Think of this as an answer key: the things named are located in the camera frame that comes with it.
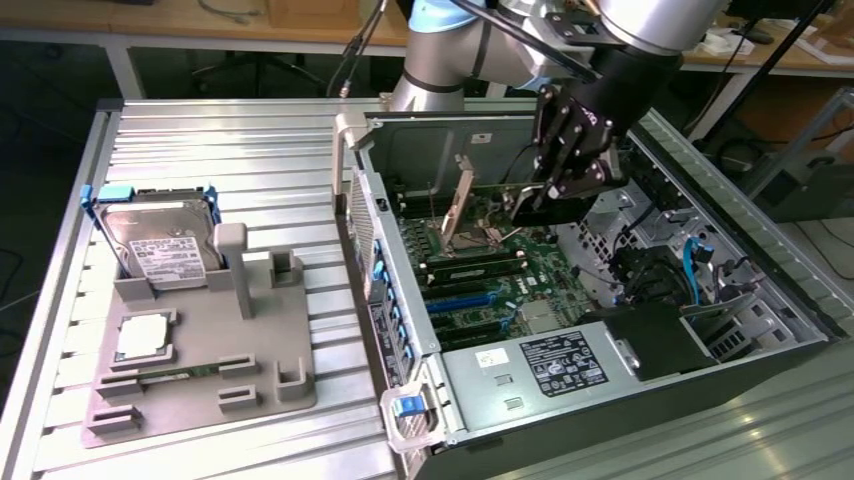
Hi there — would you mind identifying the black plastic air shroud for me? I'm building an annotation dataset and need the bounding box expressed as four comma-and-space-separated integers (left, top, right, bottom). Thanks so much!
577, 307, 716, 384

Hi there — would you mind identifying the hanging cable with metal plug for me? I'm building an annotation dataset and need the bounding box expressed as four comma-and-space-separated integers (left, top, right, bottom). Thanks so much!
325, 0, 390, 100

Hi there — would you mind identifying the open metal socket cover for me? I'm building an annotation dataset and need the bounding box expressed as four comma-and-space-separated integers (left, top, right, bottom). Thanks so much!
490, 199, 529, 236

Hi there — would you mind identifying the green Dell motherboard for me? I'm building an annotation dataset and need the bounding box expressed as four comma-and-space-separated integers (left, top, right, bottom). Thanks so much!
397, 184, 602, 351

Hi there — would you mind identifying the brown cardboard box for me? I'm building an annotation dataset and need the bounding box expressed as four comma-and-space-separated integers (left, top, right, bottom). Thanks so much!
266, 0, 366, 31

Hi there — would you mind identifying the black chair base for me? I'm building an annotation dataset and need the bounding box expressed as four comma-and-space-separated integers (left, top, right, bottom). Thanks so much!
191, 49, 329, 99

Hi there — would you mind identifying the hard disk in blue carrier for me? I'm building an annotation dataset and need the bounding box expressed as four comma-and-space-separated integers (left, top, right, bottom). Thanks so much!
78, 183, 226, 292

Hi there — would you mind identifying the metal disk bay cage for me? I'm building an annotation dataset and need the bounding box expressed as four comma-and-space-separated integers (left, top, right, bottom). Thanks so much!
579, 192, 669, 251

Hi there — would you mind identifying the silver chipset heatsink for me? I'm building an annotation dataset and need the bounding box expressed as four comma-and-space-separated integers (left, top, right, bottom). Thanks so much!
519, 302, 569, 334

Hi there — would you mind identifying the blue SATA wire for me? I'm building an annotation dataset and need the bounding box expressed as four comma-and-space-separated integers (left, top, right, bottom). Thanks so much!
679, 237, 713, 306

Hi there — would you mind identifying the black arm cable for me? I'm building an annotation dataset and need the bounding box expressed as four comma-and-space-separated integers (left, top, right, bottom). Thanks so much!
450, 0, 602, 84

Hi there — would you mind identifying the black slanted pole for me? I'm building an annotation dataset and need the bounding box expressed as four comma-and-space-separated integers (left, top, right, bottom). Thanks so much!
686, 0, 840, 141

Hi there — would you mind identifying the open Dell PC case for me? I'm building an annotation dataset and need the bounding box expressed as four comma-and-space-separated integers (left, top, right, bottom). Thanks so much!
331, 98, 849, 480

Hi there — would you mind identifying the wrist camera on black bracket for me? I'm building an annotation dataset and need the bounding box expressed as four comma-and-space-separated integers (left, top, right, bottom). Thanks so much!
541, 10, 619, 51

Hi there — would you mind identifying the black looped case wire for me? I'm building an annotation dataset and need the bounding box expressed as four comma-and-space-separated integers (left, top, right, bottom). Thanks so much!
499, 142, 542, 186

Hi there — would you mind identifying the CPU socket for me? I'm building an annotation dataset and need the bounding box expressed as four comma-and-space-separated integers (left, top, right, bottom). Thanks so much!
433, 224, 502, 256

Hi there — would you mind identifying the silver CPU chip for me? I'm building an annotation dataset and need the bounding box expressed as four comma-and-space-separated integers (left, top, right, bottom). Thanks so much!
114, 315, 170, 360

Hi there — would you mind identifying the wooden desk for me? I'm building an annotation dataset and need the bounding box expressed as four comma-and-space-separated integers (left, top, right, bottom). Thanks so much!
0, 0, 854, 101

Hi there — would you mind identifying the Nvidia graphics card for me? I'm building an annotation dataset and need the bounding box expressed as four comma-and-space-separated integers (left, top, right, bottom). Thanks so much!
437, 153, 593, 237

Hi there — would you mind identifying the blue expansion slot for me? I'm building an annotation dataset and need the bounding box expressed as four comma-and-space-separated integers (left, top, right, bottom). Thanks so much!
426, 292, 499, 314

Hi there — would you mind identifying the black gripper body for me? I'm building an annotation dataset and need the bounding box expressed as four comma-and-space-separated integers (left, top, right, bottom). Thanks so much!
565, 48, 686, 152

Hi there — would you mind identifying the black installed RAM module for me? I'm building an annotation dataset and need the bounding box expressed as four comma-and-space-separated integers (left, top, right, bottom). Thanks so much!
423, 252, 529, 287

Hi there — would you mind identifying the grey parts rack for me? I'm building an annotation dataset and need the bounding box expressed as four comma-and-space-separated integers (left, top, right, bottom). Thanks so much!
79, 222, 321, 450

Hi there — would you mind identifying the green RAM stick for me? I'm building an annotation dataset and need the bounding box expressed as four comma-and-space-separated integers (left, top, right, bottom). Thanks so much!
136, 364, 226, 384

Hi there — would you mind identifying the grey power supply unit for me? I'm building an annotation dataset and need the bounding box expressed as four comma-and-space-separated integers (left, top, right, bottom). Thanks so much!
437, 322, 646, 434

